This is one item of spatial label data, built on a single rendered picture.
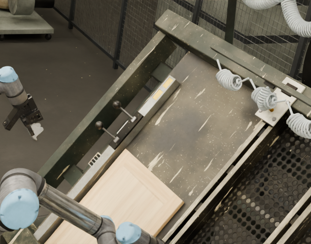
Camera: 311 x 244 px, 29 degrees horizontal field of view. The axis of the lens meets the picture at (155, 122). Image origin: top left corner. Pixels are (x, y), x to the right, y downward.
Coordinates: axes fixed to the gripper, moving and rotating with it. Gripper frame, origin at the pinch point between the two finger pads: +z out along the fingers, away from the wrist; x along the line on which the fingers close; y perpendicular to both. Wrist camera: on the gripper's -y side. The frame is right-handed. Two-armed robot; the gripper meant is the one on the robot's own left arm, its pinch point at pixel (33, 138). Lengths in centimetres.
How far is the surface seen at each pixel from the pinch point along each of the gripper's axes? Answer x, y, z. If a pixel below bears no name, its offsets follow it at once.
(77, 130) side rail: 17.2, 20.8, 20.0
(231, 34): 22, 115, 18
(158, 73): 13, 67, 11
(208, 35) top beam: -9, 87, -10
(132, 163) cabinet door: -20.7, 31.3, 22.3
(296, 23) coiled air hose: -30, 119, -7
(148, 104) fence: -5, 52, 10
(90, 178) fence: -10.7, 13.1, 26.5
